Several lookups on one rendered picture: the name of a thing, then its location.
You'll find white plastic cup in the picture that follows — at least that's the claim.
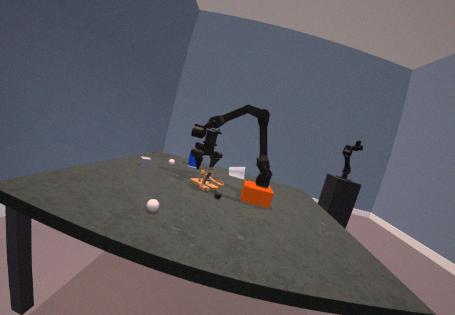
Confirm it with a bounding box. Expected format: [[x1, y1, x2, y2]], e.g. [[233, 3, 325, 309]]
[[228, 167, 245, 180]]

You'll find blue cup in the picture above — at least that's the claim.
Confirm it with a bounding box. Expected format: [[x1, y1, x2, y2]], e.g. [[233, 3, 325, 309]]
[[188, 153, 196, 168]]

